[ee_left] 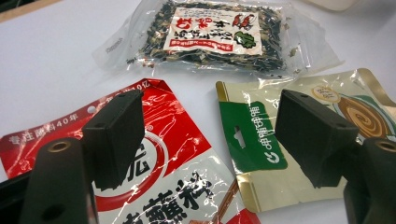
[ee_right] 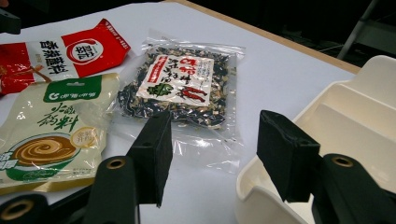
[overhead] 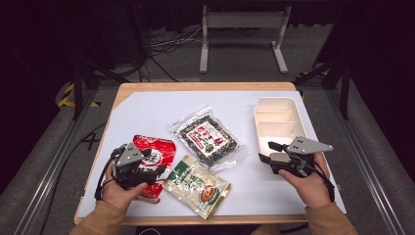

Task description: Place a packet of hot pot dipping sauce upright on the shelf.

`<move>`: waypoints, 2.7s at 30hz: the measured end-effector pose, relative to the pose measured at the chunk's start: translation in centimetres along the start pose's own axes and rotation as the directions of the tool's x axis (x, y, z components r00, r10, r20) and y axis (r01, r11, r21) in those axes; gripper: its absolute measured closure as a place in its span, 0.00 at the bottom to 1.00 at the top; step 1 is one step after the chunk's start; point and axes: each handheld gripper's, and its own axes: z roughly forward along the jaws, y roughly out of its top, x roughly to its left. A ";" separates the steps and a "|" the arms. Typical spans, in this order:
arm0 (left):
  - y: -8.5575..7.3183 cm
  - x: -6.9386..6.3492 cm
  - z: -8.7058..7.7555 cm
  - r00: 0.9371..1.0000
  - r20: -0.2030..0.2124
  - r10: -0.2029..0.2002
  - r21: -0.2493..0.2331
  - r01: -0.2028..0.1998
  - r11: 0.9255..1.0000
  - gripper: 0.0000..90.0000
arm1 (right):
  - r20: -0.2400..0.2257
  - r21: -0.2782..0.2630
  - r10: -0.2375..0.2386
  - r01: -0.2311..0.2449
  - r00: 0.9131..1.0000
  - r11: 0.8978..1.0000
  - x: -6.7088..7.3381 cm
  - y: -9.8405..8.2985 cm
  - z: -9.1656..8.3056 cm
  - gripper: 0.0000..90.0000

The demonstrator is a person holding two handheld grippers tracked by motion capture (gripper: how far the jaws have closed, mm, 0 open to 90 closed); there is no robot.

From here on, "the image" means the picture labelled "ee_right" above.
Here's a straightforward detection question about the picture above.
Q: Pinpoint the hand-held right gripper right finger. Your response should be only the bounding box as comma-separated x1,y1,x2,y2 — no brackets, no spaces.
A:
256,109,321,203

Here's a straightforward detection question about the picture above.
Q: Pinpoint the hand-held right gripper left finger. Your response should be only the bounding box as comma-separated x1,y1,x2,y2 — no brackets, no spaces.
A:
125,110,174,208

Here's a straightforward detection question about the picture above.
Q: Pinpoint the cream plastic organizer box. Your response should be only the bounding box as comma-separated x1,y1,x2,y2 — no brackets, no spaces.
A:
235,55,396,224

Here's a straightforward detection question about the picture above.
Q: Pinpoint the red sauce packet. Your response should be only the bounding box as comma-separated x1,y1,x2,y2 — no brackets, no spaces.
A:
0,18,132,96

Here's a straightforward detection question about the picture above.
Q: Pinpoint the cream and green sauce packet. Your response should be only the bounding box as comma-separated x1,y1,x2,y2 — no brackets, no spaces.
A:
0,73,120,196

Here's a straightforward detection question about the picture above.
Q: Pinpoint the clear bag of dried seasoning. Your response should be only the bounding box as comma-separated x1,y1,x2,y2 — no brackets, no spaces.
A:
108,36,247,175

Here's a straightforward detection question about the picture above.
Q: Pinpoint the white table sheet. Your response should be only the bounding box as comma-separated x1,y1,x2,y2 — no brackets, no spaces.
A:
0,1,356,224

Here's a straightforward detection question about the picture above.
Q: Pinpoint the white metal stand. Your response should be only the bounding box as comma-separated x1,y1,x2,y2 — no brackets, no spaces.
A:
336,0,396,61

